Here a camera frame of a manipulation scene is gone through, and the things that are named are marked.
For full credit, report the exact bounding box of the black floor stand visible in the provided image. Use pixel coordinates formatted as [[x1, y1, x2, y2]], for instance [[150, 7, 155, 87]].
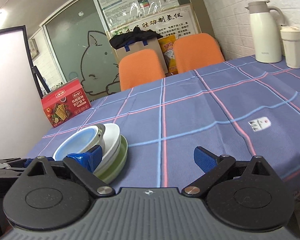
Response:
[[0, 25, 51, 99]]

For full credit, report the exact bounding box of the stainless steel bowl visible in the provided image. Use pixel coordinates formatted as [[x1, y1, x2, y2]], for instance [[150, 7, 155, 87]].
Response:
[[96, 124, 106, 155]]

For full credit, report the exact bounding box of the white deep plate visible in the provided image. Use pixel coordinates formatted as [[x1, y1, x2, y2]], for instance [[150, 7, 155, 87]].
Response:
[[94, 123, 121, 176]]

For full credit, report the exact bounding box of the blue plaid tablecloth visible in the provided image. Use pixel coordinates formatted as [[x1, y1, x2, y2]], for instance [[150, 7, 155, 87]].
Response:
[[29, 56, 300, 191]]

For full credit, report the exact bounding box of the black cloth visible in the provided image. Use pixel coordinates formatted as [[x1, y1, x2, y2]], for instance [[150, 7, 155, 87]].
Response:
[[109, 27, 163, 50]]

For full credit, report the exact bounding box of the cream travel cup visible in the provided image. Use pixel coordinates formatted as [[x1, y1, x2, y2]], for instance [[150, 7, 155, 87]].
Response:
[[280, 26, 300, 69]]

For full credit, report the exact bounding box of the orange chair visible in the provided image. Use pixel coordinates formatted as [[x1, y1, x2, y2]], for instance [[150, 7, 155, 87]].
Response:
[[173, 33, 225, 74], [119, 49, 165, 91]]

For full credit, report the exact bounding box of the green round plate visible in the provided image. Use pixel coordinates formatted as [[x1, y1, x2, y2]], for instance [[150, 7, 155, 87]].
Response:
[[96, 135, 128, 184]]

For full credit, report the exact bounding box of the left orange chair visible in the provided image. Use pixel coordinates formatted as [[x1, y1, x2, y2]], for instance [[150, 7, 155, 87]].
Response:
[[119, 49, 165, 91]]

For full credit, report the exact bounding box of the framed calligraphy poster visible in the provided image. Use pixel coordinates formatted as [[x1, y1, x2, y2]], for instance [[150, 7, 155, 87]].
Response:
[[107, 4, 201, 38]]

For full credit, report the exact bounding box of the cat drawing glass board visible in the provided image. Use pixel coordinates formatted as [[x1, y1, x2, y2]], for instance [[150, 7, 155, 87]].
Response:
[[44, 0, 120, 100]]

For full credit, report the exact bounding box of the right orange chair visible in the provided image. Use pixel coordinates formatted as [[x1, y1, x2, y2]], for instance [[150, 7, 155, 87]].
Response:
[[173, 33, 225, 74]]

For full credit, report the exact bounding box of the white thermos jug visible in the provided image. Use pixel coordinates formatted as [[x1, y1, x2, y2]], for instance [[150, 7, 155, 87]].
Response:
[[245, 1, 285, 63]]

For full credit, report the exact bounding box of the brown paper bag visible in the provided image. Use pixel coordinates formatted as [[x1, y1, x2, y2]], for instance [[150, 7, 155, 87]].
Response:
[[115, 38, 168, 74]]

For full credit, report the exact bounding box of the red cracker box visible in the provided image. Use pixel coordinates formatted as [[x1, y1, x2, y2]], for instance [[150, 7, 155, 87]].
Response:
[[41, 78, 91, 127]]

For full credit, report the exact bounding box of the blue plastic bowl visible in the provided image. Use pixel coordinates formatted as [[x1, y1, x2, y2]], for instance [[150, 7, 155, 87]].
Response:
[[53, 126, 100, 161]]

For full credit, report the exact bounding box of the yellow snack bag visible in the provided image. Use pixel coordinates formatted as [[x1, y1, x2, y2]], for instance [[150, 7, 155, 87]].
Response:
[[158, 35, 178, 75]]

